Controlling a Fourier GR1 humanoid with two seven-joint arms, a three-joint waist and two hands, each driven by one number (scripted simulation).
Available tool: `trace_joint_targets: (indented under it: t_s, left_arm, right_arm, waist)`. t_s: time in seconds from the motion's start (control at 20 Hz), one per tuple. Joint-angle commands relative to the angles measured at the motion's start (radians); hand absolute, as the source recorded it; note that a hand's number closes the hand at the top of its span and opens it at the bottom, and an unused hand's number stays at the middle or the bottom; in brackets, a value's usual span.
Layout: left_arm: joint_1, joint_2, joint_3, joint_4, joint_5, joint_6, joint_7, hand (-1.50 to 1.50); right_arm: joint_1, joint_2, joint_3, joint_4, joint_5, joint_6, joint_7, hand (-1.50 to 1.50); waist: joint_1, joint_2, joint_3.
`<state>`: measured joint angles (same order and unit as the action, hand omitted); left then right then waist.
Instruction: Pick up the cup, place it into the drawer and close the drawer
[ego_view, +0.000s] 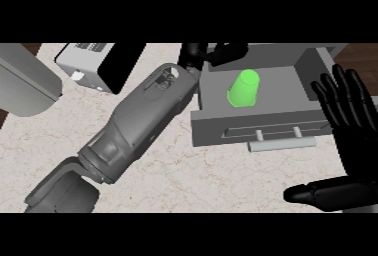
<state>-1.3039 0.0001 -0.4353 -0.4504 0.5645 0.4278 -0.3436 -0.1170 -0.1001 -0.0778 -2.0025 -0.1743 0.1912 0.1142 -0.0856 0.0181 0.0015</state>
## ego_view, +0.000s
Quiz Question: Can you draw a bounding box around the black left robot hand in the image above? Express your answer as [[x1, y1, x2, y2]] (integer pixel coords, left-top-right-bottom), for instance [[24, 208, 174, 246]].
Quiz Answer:
[[177, 42, 251, 72]]

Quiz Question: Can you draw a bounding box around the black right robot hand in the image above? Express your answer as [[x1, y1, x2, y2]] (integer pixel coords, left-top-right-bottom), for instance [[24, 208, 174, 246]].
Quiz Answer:
[[282, 63, 378, 213]]

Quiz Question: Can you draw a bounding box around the green cup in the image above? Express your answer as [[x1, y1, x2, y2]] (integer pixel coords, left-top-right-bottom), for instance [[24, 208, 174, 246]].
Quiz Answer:
[[226, 68, 261, 109]]

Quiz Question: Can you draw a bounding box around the grey open drawer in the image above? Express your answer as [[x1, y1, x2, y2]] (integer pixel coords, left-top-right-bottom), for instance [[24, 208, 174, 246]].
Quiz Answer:
[[198, 63, 328, 118]]

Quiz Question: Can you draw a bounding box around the white appliance with black door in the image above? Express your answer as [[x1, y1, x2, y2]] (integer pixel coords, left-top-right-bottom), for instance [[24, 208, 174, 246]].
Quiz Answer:
[[53, 42, 148, 96]]

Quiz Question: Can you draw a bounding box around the grey rounded appliance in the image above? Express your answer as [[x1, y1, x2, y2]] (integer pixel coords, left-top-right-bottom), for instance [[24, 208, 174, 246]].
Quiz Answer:
[[0, 42, 65, 118]]

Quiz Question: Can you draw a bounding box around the grey drawer front with handle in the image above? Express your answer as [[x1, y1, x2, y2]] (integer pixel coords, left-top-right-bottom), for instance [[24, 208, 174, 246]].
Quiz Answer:
[[189, 107, 337, 153]]

